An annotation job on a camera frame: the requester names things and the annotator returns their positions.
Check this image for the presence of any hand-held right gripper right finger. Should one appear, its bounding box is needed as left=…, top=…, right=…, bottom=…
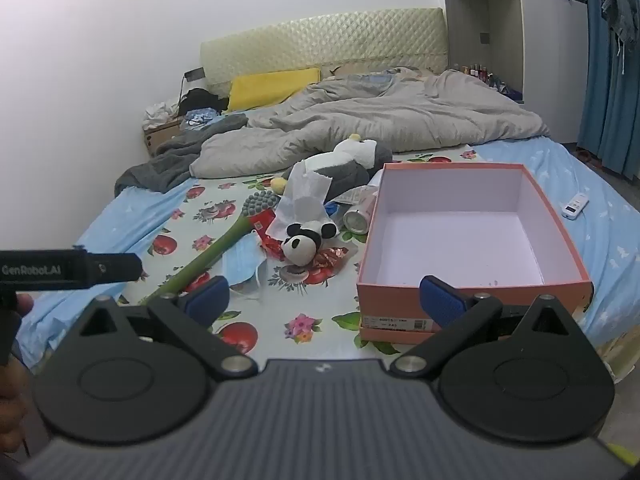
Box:
left=390, top=275, right=586, bottom=381

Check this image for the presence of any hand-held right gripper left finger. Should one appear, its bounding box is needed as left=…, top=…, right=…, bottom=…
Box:
left=75, top=275, right=258, bottom=381

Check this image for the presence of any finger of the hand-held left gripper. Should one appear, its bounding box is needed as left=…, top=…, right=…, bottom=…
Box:
left=87, top=252, right=144, bottom=287

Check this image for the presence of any pink cardboard shoe box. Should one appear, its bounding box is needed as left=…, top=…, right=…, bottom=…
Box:
left=356, top=162, right=593, bottom=346

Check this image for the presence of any blue face mask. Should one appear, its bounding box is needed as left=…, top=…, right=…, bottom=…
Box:
left=220, top=232, right=268, bottom=295

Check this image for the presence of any small panda plush toy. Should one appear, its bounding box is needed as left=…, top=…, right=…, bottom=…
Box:
left=280, top=220, right=338, bottom=266

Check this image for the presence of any red foil wrapper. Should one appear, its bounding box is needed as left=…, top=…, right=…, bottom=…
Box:
left=257, top=235, right=287, bottom=262
left=312, top=246, right=351, bottom=273

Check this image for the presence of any white translucent plastic bag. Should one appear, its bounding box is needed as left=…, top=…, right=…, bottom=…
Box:
left=265, top=160, right=333, bottom=241

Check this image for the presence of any person's left hand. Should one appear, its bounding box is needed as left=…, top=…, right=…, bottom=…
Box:
left=0, top=294, right=38, bottom=461

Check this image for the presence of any dark grey blanket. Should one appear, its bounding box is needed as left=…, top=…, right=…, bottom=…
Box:
left=114, top=112, right=251, bottom=197

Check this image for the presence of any silver drink can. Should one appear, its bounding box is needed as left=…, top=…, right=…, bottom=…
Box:
left=342, top=192, right=381, bottom=235

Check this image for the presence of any brown cardboard box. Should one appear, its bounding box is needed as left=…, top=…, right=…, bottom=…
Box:
left=142, top=119, right=183, bottom=157

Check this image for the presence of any clear printed wrapper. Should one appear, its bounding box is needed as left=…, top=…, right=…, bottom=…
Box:
left=324, top=185, right=378, bottom=207

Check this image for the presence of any light blue bed sheet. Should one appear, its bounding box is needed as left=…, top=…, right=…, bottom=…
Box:
left=15, top=137, right=640, bottom=376

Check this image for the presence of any white crumpled cloth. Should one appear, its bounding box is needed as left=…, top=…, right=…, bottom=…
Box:
left=142, top=101, right=181, bottom=131

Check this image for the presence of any grey white penguin plush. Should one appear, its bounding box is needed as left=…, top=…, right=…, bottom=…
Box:
left=282, top=134, right=393, bottom=196

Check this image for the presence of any white remote control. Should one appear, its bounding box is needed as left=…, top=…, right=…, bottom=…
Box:
left=561, top=193, right=590, bottom=221

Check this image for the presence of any blue printed cloth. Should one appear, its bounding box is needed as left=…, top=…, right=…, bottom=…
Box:
left=182, top=107, right=221, bottom=131

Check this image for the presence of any black bag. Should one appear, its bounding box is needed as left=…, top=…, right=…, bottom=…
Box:
left=179, top=87, right=230, bottom=116

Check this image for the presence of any grey duvet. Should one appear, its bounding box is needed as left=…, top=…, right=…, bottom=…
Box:
left=192, top=67, right=551, bottom=178

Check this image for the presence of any yellow pillow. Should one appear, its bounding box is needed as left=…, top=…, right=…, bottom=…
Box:
left=227, top=67, right=321, bottom=111

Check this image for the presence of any dark blue box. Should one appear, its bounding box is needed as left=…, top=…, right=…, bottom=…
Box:
left=492, top=75, right=523, bottom=104

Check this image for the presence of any yellow green object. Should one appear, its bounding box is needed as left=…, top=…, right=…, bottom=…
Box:
left=602, top=440, right=640, bottom=467

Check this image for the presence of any row of small bottles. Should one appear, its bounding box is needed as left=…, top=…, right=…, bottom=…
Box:
left=452, top=62, right=493, bottom=81

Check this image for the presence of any blue curtain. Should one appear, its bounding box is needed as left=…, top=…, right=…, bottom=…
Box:
left=577, top=0, right=640, bottom=181

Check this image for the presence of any white wardrobe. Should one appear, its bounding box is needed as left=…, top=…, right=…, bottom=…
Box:
left=440, top=0, right=591, bottom=143

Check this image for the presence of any cream quilted headboard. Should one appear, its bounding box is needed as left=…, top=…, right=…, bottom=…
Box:
left=200, top=7, right=447, bottom=98

